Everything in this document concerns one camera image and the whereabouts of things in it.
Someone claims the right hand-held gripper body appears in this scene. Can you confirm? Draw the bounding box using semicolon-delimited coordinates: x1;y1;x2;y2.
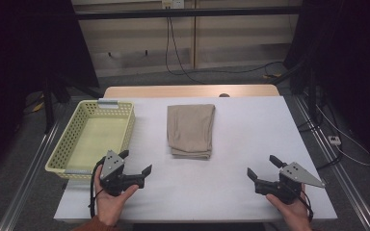
254;162;327;206

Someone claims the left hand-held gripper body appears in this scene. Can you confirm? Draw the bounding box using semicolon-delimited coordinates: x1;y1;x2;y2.
99;149;145;197

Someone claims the yellow perforated plastic basket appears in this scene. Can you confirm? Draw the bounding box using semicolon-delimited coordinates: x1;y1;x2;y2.
44;98;137;180

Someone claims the beige cloth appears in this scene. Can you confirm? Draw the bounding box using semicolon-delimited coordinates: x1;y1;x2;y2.
167;103;217;161

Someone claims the person's left hand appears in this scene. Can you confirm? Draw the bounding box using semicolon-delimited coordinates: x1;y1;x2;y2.
93;165;140;227

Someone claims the person's right hand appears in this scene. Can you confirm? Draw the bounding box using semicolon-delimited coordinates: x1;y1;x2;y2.
265;192;313;231

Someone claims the white table cover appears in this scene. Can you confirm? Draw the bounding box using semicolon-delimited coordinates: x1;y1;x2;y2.
53;95;338;223

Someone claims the black metal stand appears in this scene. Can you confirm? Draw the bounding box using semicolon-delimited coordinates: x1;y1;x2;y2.
297;68;323;133
42;71;105;135

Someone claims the wooden table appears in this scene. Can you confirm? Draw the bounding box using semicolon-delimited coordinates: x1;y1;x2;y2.
103;84;281;99

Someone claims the black curtain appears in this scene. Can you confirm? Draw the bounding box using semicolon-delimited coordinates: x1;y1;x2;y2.
282;0;370;168
0;0;101;185

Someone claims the black horizontal bar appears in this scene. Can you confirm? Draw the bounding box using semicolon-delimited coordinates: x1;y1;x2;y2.
74;5;303;21

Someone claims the left hand-held gripper black cable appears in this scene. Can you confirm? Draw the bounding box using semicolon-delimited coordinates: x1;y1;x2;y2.
89;157;106;219

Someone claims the hand-held gripper black cable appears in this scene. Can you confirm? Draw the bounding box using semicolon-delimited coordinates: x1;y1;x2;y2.
89;157;106;219
288;184;315;223

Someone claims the right hand-held gripper black cable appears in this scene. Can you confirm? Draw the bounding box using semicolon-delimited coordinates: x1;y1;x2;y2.
288;184;315;223

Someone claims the black floor cable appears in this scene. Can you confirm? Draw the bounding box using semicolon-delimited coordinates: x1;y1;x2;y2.
315;141;346;171

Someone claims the aluminium floor rail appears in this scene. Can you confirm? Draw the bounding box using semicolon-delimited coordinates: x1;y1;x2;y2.
0;95;75;231
293;95;370;231

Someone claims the white floor cable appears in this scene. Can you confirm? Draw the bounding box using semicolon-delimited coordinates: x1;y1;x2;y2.
314;102;370;167

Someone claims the short black wall cable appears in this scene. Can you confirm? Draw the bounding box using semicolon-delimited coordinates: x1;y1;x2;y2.
168;16;205;86

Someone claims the long black wall cable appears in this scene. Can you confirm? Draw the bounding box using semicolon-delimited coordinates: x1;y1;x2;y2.
164;15;284;77

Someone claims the white wall outlet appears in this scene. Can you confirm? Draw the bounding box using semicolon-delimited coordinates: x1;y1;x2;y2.
161;0;185;10

